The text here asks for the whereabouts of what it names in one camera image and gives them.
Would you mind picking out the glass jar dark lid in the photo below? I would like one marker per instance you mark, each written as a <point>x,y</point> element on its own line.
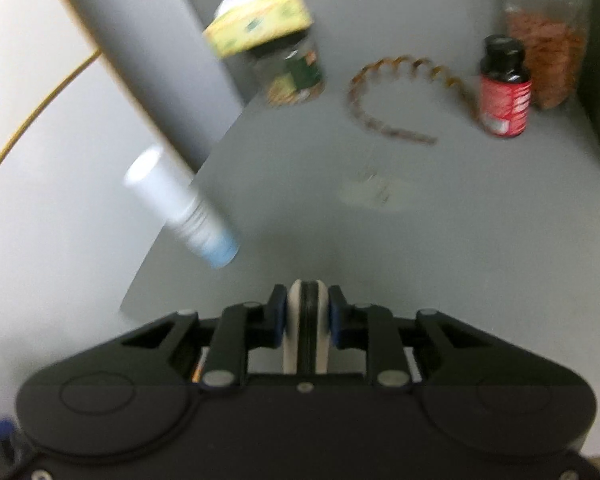
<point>288,69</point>

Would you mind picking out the clear bag red snacks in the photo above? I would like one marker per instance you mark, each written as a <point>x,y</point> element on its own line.
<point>555,36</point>

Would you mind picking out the grey nightstand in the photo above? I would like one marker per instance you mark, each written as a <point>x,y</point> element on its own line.
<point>504,234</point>

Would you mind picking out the yellow tissue pack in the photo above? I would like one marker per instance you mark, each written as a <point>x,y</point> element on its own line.
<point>240,25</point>

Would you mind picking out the brown wavy headband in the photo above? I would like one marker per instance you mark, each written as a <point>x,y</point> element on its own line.
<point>406,98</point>

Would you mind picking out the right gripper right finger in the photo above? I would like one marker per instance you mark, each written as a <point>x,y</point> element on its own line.
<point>374,331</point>

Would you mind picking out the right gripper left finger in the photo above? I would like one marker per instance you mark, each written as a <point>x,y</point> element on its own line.
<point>240,329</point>

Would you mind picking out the beige manicure case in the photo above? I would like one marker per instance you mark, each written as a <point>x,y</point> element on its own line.
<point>306,339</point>

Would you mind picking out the white blue spray bottle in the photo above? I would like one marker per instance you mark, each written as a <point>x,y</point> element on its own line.
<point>171,194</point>

